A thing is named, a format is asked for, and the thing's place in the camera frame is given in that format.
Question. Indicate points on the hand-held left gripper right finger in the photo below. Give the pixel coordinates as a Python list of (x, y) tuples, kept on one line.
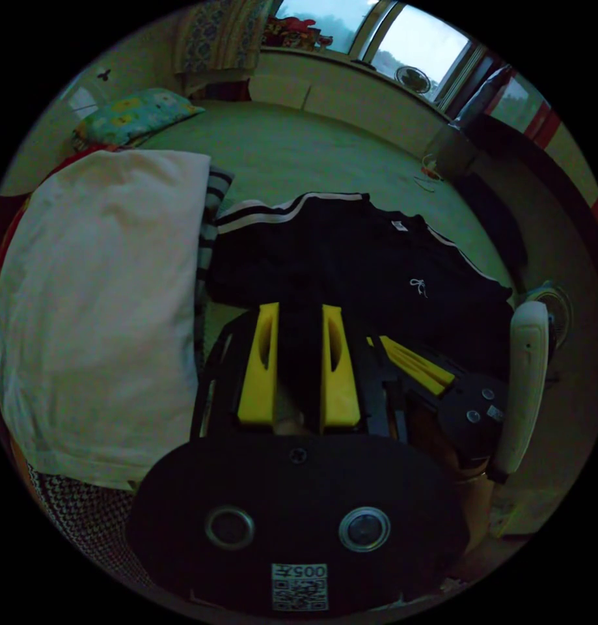
[(341, 390)]

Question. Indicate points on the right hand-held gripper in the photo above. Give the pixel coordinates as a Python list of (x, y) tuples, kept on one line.
[(467, 398)]

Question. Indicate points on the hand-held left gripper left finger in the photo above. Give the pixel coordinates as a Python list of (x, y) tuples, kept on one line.
[(252, 390)]

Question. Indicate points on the black white-striped short sleeve shirt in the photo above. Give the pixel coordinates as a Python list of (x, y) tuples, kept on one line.
[(337, 254)]

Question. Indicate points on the person's right forearm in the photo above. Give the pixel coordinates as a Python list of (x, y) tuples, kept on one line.
[(477, 508)]

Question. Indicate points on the person's right hand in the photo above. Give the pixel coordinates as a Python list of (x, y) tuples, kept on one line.
[(433, 429)]

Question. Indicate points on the white standing fan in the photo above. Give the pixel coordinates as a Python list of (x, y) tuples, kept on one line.
[(557, 312)]

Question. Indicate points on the pile of clothes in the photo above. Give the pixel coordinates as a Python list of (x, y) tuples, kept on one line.
[(98, 293)]

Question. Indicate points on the small round fan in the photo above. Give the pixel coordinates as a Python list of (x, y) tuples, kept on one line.
[(414, 79)]

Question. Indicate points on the flower print pillow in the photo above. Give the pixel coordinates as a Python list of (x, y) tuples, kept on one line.
[(133, 114)]

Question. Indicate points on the window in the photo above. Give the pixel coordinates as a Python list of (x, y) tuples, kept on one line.
[(416, 34)]

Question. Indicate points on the patterned hanging cloth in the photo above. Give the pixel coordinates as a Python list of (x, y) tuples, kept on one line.
[(220, 34)]

